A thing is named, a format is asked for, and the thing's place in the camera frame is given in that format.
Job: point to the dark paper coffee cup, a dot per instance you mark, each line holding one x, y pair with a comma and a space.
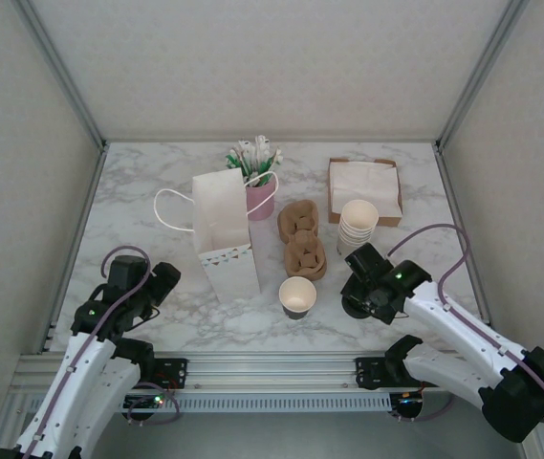
298, 291

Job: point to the cartoon animal print paper bag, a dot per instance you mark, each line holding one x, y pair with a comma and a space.
219, 201

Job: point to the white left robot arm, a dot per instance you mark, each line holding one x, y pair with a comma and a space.
80, 382

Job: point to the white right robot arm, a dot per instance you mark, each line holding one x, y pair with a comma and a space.
448, 330

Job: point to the black cup lid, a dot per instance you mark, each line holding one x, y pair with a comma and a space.
354, 312

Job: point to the box of white napkins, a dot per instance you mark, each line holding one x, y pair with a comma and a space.
386, 221

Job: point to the stack of white paper cups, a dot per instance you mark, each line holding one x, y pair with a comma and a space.
357, 215

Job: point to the small circuit board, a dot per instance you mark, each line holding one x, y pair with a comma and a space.
149, 400
410, 399

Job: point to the white paper napkins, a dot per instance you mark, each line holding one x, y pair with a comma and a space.
362, 181

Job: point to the brown pulp cup carrier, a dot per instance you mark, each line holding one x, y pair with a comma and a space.
287, 225

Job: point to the pink cup holder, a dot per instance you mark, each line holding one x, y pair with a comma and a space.
258, 198

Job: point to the wooden stir sticks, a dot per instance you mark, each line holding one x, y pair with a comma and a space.
276, 157

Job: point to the green paper sachets bunch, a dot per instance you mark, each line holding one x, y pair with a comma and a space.
261, 169

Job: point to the rear table edge strip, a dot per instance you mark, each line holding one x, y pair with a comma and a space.
271, 140

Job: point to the aluminium side rail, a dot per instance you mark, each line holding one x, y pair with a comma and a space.
73, 244
463, 239

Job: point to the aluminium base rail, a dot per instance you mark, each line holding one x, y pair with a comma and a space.
271, 373

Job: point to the aluminium corner post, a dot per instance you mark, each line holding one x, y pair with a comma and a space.
484, 76
61, 76

